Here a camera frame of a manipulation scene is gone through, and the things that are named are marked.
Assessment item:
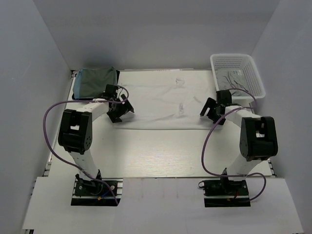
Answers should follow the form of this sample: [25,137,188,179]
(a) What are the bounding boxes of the folded black t-shirt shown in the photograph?
[71,70,121,100]

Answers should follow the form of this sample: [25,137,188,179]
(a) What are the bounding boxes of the white plastic basket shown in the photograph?
[210,54,266,103]

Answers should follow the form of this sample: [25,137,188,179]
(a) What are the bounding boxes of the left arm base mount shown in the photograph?
[71,173,123,207]

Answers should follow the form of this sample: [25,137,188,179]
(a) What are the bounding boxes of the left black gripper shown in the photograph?
[107,94,133,123]

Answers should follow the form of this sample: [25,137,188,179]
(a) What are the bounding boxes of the folded light blue t-shirt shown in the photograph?
[72,69,82,100]

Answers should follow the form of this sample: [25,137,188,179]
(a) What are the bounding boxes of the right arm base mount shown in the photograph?
[198,171,251,208]

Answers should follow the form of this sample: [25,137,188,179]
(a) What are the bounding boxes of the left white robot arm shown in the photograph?
[58,85,134,195]

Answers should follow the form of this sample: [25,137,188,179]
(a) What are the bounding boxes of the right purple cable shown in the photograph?
[202,87,267,202]

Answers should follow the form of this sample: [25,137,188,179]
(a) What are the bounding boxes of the folded green t-shirt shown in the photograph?
[78,67,117,99]

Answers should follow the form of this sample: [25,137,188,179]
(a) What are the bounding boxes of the white t-shirt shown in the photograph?
[114,70,216,130]

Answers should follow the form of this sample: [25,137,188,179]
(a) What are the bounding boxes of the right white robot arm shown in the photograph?
[200,90,278,195]

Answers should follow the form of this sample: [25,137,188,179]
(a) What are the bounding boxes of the grey t-shirt in basket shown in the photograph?
[215,69,249,96]

